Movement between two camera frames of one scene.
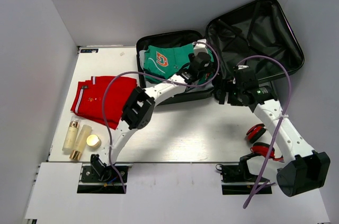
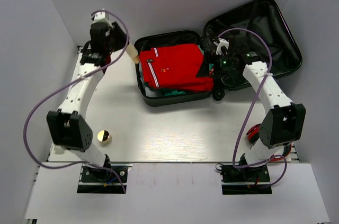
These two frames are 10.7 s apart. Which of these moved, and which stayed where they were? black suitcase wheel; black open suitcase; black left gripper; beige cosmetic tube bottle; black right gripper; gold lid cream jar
Moved: black left gripper; beige cosmetic tube bottle; gold lid cream jar; black right gripper
Stayed: black open suitcase; black suitcase wheel
